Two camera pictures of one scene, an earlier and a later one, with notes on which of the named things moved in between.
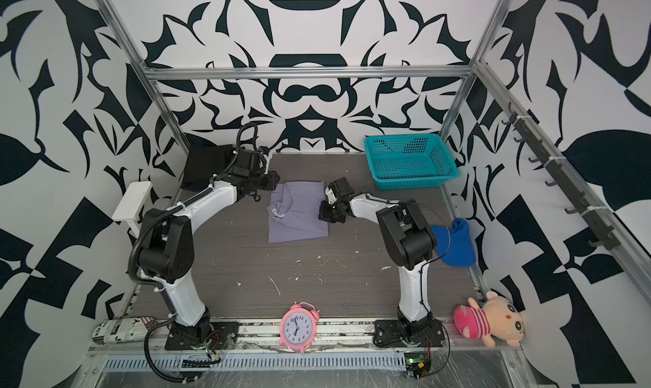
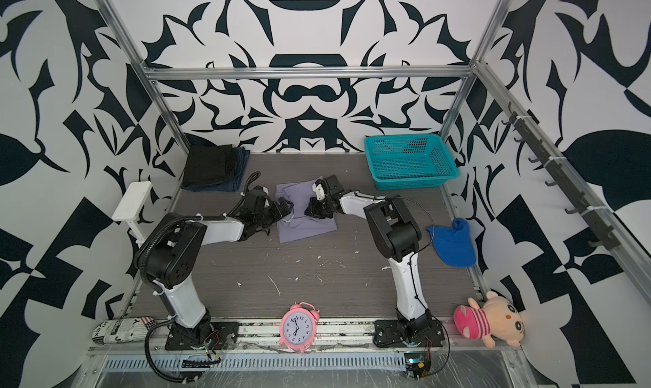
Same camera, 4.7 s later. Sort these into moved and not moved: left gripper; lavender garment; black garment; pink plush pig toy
Moved: left gripper
Not moved: black garment; pink plush pig toy; lavender garment
